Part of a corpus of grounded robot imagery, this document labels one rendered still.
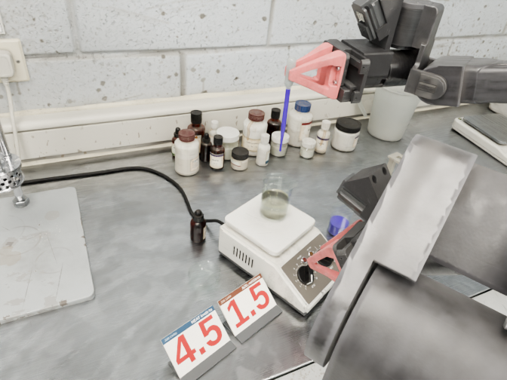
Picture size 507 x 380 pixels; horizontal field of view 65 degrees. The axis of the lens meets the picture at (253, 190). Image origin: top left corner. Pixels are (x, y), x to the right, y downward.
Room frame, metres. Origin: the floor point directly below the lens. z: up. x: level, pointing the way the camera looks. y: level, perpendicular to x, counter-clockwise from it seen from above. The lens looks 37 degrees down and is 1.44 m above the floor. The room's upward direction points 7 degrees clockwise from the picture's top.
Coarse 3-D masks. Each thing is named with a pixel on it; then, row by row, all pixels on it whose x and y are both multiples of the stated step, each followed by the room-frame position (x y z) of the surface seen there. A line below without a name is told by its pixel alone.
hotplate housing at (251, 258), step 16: (224, 224) 0.52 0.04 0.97; (224, 240) 0.50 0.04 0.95; (240, 240) 0.49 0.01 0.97; (304, 240) 0.51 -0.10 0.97; (224, 256) 0.51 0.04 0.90; (240, 256) 0.48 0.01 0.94; (256, 256) 0.46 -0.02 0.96; (272, 256) 0.46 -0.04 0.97; (288, 256) 0.46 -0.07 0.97; (256, 272) 0.46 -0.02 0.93; (272, 272) 0.44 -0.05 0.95; (272, 288) 0.44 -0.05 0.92; (288, 288) 0.42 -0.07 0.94; (288, 304) 0.42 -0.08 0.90; (304, 304) 0.40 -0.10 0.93
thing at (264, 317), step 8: (248, 280) 0.43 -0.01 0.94; (272, 304) 0.41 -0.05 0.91; (224, 312) 0.37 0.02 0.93; (264, 312) 0.40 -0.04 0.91; (272, 312) 0.40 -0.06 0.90; (280, 312) 0.40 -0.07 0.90; (256, 320) 0.38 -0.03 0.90; (264, 320) 0.38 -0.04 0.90; (232, 328) 0.36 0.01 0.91; (240, 328) 0.36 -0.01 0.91; (248, 328) 0.36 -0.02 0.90; (256, 328) 0.37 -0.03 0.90; (240, 336) 0.35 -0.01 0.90; (248, 336) 0.35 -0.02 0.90
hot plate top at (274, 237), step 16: (240, 208) 0.55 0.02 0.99; (256, 208) 0.55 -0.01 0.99; (240, 224) 0.51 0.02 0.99; (256, 224) 0.51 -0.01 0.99; (272, 224) 0.52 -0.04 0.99; (288, 224) 0.52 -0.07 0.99; (304, 224) 0.53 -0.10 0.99; (256, 240) 0.47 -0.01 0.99; (272, 240) 0.48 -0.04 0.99; (288, 240) 0.48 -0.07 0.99
